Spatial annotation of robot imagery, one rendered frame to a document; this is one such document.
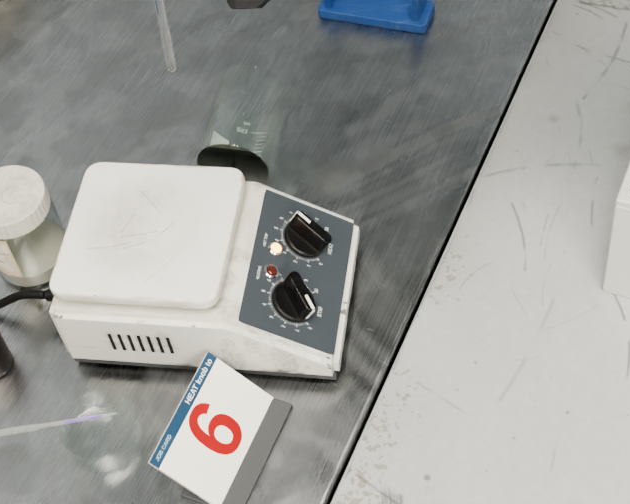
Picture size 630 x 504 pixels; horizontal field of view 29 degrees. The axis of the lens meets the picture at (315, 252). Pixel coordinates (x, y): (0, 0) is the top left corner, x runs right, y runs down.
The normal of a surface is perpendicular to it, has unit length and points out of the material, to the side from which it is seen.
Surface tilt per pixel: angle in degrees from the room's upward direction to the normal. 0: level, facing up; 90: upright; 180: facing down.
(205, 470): 40
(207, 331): 90
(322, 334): 30
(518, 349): 0
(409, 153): 0
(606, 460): 0
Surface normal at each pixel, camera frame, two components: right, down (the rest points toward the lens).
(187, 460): 0.51, -0.30
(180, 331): -0.14, 0.80
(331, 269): 0.41, -0.49
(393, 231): -0.10, -0.60
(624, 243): -0.40, 0.76
